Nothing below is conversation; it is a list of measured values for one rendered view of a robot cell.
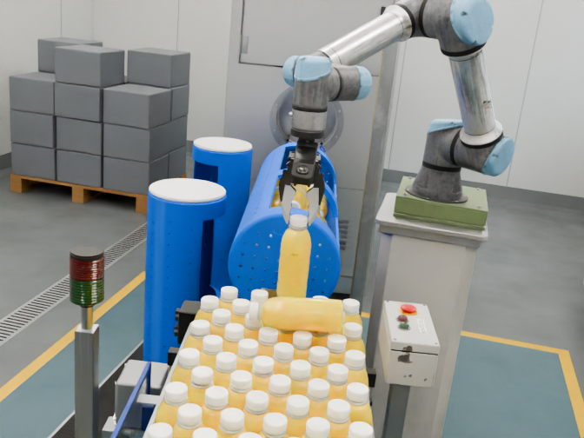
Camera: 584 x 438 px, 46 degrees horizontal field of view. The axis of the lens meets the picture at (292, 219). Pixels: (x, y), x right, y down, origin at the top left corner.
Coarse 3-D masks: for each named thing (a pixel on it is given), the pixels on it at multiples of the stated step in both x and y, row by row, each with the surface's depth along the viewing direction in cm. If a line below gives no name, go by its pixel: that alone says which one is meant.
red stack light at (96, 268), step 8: (72, 264) 128; (80, 264) 128; (88, 264) 128; (96, 264) 129; (72, 272) 129; (80, 272) 128; (88, 272) 128; (96, 272) 129; (80, 280) 128; (88, 280) 129
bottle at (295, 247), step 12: (288, 228) 155; (300, 228) 153; (288, 240) 153; (300, 240) 153; (288, 252) 153; (300, 252) 153; (288, 264) 154; (300, 264) 154; (288, 276) 155; (300, 276) 155; (288, 288) 156; (300, 288) 156
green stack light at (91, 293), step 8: (72, 280) 129; (96, 280) 130; (72, 288) 130; (80, 288) 129; (88, 288) 129; (96, 288) 130; (72, 296) 130; (80, 296) 130; (88, 296) 130; (96, 296) 131; (80, 304) 130; (88, 304) 130
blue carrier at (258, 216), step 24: (288, 144) 251; (264, 168) 234; (264, 192) 196; (264, 216) 172; (336, 216) 213; (240, 240) 173; (264, 240) 173; (312, 240) 173; (336, 240) 193; (264, 264) 175; (312, 264) 175; (336, 264) 174; (240, 288) 177; (312, 288) 177
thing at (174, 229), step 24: (168, 216) 243; (192, 216) 243; (216, 216) 249; (168, 240) 245; (192, 240) 245; (168, 264) 248; (192, 264) 248; (168, 288) 251; (192, 288) 251; (144, 312) 264; (168, 312) 254; (144, 336) 266; (168, 336) 257; (144, 360) 268
